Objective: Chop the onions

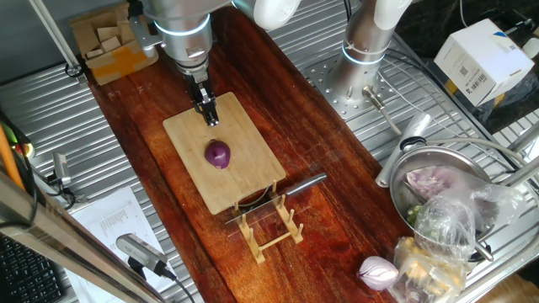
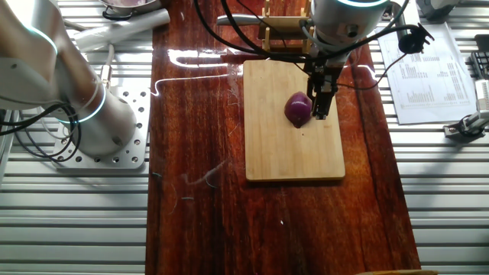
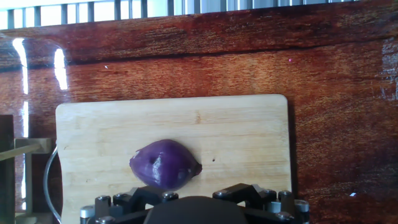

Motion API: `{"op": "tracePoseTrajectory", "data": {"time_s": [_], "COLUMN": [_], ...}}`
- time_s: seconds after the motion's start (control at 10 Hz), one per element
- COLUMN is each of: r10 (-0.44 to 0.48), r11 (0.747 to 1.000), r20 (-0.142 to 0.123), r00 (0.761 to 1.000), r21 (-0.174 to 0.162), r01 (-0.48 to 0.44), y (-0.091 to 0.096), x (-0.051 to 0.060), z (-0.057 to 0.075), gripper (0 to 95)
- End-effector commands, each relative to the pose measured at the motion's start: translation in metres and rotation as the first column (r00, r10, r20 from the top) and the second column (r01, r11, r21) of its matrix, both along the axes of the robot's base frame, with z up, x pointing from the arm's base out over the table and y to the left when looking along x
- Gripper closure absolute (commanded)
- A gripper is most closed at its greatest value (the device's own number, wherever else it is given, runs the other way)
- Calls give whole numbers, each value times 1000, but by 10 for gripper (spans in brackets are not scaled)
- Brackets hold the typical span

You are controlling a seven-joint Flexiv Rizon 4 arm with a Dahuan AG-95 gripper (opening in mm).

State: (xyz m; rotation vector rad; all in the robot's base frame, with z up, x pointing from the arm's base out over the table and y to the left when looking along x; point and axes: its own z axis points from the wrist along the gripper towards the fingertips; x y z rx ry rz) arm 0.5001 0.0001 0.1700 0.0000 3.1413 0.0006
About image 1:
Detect white carton box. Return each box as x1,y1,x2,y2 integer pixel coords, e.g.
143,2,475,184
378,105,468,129
433,18,536,108

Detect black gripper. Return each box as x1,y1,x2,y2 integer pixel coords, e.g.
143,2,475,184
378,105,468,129
184,62,221,127

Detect plastic bag with yellow contents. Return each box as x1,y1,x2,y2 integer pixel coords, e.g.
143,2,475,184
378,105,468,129
387,236,468,303

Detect grey hose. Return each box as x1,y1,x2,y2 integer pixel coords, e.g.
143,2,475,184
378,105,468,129
420,137,530,167

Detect cardboard box with orange tape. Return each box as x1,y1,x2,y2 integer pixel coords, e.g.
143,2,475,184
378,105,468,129
69,2,160,87

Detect perforated steel base plate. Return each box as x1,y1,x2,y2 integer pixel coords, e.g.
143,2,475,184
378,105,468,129
302,52,408,123

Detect green vegetable pieces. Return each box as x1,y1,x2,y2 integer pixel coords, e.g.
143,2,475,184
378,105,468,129
406,204,424,226

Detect black keyboard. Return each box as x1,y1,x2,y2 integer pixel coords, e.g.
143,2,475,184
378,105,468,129
0,235,67,303

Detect printed paper sheet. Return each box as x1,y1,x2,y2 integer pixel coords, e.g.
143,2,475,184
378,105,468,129
62,186,178,303

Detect orange stick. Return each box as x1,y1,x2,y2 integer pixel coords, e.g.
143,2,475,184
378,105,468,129
0,125,25,190

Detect silver camera on stand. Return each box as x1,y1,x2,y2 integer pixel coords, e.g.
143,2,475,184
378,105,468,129
115,233,178,281

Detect small grey camera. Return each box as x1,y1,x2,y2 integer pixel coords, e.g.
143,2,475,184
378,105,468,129
51,151,72,186

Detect chopped pale onion pieces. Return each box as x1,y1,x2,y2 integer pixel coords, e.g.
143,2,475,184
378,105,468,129
406,166,454,199

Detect peeled pale purple onion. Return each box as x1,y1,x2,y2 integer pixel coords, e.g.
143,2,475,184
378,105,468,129
356,255,399,292

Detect thin metal pole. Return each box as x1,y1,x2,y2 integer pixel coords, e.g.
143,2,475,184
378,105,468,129
28,0,83,77

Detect crumpled clear plastic bag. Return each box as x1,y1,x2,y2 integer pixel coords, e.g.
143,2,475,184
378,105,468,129
446,166,527,237

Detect wooden peg rack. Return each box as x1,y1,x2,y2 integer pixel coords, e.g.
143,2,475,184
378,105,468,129
232,179,305,265

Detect knotted clear plastic bag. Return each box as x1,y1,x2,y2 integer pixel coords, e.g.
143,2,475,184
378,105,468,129
414,195,477,264

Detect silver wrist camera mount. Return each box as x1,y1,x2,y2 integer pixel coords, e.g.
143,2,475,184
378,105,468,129
128,14,163,58

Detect steel bowl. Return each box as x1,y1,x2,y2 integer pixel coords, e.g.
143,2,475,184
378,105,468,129
388,145,494,237

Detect steel handled cleaver knife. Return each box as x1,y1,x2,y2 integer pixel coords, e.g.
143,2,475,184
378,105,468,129
224,173,328,226

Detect silver cable connector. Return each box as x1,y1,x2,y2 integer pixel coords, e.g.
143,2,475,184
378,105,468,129
361,85,403,136

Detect bamboo cutting board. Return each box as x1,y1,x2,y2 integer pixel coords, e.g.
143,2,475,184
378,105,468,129
163,91,287,215

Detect aluminium frame bar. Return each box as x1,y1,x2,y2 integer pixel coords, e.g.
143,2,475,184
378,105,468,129
0,170,168,303

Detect steel tube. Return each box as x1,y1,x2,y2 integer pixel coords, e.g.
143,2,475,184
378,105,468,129
500,155,539,189

